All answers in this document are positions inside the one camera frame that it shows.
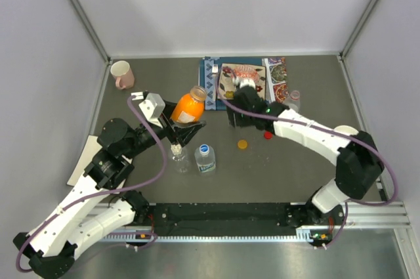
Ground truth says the orange juice bottle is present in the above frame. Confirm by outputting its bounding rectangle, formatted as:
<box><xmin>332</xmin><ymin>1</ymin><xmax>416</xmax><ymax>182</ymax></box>
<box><xmin>171</xmin><ymin>85</ymin><xmax>207</xmax><ymax>123</ymax></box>

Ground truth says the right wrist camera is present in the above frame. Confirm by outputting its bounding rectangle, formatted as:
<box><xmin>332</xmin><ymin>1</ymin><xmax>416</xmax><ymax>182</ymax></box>
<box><xmin>232</xmin><ymin>75</ymin><xmax>256</xmax><ymax>89</ymax></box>

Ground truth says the silver fork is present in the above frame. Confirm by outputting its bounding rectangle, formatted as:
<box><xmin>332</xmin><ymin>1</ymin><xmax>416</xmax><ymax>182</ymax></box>
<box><xmin>211</xmin><ymin>64</ymin><xmax>219</xmax><ymax>84</ymax></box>

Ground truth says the red bottle cap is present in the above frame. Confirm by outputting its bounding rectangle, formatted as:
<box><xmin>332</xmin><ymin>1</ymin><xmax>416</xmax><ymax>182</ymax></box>
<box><xmin>264</xmin><ymin>131</ymin><xmax>273</xmax><ymax>140</ymax></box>

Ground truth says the purple cable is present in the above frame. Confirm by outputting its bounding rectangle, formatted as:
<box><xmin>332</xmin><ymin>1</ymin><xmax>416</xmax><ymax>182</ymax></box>
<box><xmin>15</xmin><ymin>92</ymin><xmax>167</xmax><ymax>273</ymax></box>
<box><xmin>216</xmin><ymin>67</ymin><xmax>400</xmax><ymax>247</ymax></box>

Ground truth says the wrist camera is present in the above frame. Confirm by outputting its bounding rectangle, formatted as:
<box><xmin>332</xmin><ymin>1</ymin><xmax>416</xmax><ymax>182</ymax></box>
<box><xmin>232</xmin><ymin>75</ymin><xmax>256</xmax><ymax>89</ymax></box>
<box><xmin>131</xmin><ymin>91</ymin><xmax>165</xmax><ymax>128</ymax></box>

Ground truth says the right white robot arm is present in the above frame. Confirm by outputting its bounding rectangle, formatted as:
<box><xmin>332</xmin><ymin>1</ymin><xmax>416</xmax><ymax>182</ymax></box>
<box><xmin>227</xmin><ymin>85</ymin><xmax>385</xmax><ymax>224</ymax></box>

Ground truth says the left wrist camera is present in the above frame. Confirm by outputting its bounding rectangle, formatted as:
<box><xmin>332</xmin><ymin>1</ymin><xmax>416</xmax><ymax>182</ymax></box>
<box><xmin>131</xmin><ymin>91</ymin><xmax>165</xmax><ymax>128</ymax></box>

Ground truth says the red patterned bowl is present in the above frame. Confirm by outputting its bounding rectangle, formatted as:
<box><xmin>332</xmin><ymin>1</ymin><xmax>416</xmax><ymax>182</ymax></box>
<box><xmin>232</xmin><ymin>65</ymin><xmax>259</xmax><ymax>85</ymax></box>

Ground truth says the square floral plate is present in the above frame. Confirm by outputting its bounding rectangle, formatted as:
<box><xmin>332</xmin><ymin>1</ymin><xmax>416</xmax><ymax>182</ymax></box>
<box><xmin>217</xmin><ymin>63</ymin><xmax>266</xmax><ymax>100</ymax></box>

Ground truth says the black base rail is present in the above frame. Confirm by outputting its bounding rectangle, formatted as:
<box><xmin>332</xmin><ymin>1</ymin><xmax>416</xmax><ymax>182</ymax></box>
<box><xmin>146</xmin><ymin>203</ymin><xmax>306</xmax><ymax>237</ymax></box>

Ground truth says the white notebook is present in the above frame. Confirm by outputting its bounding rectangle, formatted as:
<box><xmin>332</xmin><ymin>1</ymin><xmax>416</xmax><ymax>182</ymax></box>
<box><xmin>67</xmin><ymin>135</ymin><xmax>134</xmax><ymax>191</ymax></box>

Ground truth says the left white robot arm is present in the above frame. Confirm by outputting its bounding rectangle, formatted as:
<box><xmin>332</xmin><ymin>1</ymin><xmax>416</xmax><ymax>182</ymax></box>
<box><xmin>13</xmin><ymin>93</ymin><xmax>206</xmax><ymax>278</ymax></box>

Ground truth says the red label water bottle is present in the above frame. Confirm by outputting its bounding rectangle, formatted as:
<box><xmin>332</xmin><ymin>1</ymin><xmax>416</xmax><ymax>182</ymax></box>
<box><xmin>283</xmin><ymin>90</ymin><xmax>301</xmax><ymax>112</ymax></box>

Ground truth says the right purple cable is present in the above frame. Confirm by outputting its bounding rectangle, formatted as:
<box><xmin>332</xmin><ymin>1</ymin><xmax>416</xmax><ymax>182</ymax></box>
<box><xmin>216</xmin><ymin>67</ymin><xmax>400</xmax><ymax>247</ymax></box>

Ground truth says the blue cap water bottle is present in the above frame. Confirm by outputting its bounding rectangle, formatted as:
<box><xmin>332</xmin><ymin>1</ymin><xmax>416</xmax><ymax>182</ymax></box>
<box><xmin>194</xmin><ymin>144</ymin><xmax>216</xmax><ymax>175</ymax></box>

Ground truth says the pink mug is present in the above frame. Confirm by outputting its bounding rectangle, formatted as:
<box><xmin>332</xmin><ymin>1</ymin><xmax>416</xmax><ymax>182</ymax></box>
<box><xmin>110</xmin><ymin>60</ymin><xmax>135</xmax><ymax>90</ymax></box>

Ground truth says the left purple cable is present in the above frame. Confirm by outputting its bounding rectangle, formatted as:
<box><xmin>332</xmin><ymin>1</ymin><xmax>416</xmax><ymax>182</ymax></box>
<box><xmin>15</xmin><ymin>92</ymin><xmax>167</xmax><ymax>273</ymax></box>

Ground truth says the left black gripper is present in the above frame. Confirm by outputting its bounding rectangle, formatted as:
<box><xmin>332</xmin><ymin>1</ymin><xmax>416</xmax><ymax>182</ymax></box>
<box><xmin>123</xmin><ymin>98</ymin><xmax>206</xmax><ymax>159</ymax></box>

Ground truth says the orange bottle cap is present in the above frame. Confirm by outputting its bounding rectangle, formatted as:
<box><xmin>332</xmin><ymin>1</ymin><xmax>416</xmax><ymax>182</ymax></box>
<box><xmin>237</xmin><ymin>139</ymin><xmax>248</xmax><ymax>150</ymax></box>

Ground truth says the white paper cup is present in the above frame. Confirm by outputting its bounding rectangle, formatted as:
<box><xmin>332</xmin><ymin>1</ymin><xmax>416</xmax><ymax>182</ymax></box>
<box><xmin>334</xmin><ymin>125</ymin><xmax>359</xmax><ymax>136</ymax></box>

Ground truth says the clear glass bottle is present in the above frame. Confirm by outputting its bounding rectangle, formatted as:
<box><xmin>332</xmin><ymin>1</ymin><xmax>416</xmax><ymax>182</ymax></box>
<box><xmin>169</xmin><ymin>144</ymin><xmax>190</xmax><ymax>173</ymax></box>

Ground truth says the blue patterned placemat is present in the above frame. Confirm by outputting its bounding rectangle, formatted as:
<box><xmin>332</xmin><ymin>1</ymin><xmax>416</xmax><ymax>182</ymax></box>
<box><xmin>199</xmin><ymin>56</ymin><xmax>270</xmax><ymax>111</ymax></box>

